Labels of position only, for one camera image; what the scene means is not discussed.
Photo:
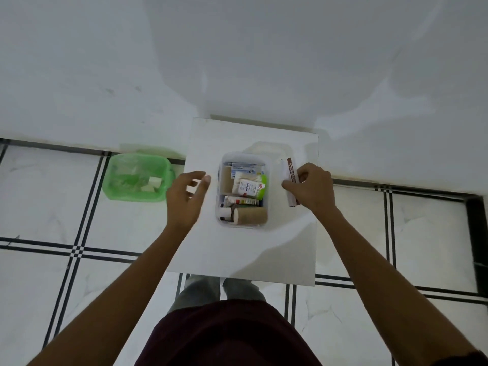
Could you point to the green plastic bin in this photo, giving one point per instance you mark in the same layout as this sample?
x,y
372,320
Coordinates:
x,y
108,190

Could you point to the person's right forearm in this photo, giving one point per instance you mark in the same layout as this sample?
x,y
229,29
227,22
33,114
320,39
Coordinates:
x,y
381,285

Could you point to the person's right thumb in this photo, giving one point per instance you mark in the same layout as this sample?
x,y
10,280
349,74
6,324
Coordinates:
x,y
291,185

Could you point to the person's left forearm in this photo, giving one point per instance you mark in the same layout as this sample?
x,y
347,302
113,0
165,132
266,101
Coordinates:
x,y
114,301

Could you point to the grey trousers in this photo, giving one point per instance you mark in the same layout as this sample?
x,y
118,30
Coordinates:
x,y
198,291

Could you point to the large beige bandage roll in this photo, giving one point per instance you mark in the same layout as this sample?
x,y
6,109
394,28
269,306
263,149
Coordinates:
x,y
251,216

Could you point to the person's left hand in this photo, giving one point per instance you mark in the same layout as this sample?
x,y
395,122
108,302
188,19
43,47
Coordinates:
x,y
181,207

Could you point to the green packet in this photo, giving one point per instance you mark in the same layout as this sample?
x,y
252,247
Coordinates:
x,y
263,190

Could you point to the white paper scrap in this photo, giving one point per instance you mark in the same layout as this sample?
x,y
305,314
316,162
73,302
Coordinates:
x,y
154,182

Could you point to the maroon shirt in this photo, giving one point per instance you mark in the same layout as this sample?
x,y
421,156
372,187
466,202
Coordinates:
x,y
228,335

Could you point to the person's left thumb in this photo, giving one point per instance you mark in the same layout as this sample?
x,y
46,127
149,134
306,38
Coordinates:
x,y
200,192

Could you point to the white box with brown stripe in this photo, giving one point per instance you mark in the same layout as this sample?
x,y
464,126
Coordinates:
x,y
291,167

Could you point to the clear plastic container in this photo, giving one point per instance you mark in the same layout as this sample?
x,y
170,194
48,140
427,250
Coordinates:
x,y
268,219

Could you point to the small white bottle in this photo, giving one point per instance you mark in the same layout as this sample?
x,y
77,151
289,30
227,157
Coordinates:
x,y
225,213

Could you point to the person's right hand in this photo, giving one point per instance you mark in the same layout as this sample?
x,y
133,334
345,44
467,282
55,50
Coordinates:
x,y
316,190

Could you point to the white tube with red stripe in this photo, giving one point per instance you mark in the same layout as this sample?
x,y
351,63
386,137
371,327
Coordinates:
x,y
240,201

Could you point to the white box with red label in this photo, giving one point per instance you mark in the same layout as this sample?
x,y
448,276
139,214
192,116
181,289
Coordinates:
x,y
248,188

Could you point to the clear plastic bin liner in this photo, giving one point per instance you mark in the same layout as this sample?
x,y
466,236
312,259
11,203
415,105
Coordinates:
x,y
127,173

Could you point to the blue and white packet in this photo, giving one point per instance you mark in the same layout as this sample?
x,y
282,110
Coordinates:
x,y
244,167

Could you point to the small beige bandage roll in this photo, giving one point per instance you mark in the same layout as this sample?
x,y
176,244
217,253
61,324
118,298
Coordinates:
x,y
226,181

